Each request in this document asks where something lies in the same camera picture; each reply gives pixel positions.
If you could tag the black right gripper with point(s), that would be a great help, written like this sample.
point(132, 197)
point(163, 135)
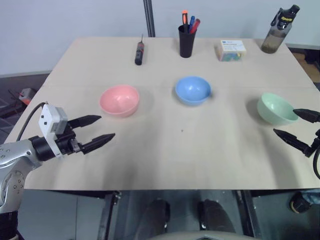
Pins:
point(317, 142)

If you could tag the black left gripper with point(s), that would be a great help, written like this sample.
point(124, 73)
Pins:
point(66, 142)

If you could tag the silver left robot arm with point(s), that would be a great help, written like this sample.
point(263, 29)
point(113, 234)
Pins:
point(15, 155)

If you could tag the green bowl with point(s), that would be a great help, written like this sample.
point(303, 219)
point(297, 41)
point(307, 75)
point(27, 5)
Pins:
point(275, 110)

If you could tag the pink bowl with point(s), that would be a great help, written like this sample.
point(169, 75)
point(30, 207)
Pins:
point(119, 101)

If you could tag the black electric screwdriver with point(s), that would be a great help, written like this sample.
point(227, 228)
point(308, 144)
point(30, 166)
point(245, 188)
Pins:
point(139, 53)

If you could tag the dark translucent water bottle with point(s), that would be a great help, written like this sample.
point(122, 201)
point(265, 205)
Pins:
point(275, 35)

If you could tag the small card box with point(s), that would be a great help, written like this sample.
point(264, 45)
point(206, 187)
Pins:
point(231, 51)

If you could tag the blue bowl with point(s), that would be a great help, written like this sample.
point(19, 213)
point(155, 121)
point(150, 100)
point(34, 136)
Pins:
point(193, 90)

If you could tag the grey metal pole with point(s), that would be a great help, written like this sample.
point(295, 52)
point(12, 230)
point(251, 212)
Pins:
point(149, 17)

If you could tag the black pen cup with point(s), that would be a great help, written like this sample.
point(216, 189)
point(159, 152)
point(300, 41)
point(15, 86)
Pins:
point(187, 43)

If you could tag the orange-capped black pen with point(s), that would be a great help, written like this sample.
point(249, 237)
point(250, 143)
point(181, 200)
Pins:
point(185, 20)

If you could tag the blue pen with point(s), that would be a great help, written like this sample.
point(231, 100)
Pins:
point(191, 23)

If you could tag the grey robot torso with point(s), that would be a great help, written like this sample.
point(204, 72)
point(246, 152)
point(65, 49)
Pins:
point(200, 235)

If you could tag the red pen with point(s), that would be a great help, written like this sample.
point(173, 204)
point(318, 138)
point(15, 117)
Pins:
point(196, 25)

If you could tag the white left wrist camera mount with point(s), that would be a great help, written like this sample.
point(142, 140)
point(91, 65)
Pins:
point(47, 120)

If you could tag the black table frame leg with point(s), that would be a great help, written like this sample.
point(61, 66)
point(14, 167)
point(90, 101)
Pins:
point(107, 215)
point(247, 215)

